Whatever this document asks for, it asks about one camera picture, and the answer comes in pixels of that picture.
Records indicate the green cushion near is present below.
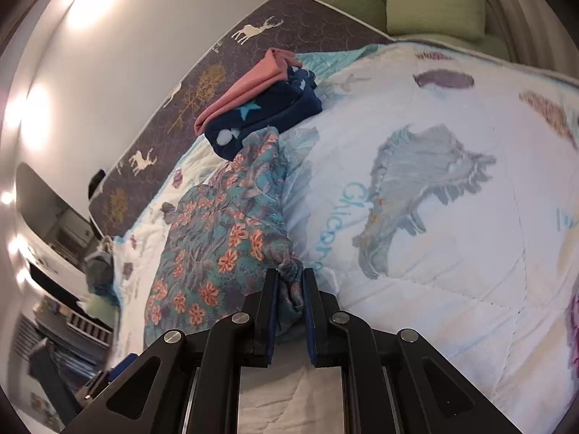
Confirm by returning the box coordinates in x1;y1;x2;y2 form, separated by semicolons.
386;0;486;41

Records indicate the floral teal orange garment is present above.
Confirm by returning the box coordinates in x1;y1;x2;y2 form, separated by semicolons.
143;127;319;346

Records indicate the dark clothes pile bedside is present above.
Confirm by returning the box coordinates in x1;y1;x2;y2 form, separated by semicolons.
84;236;119;306

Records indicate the folded navy star garment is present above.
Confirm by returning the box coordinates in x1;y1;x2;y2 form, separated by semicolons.
204;67;323;161

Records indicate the white seashell quilt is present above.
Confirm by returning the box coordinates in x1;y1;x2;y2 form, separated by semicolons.
112;43;578;433

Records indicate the dark deer-print mattress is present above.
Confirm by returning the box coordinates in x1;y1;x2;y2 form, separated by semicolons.
89;0;391;236

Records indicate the folded pink garment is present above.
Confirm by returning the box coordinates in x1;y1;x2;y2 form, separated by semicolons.
193;48;302;135

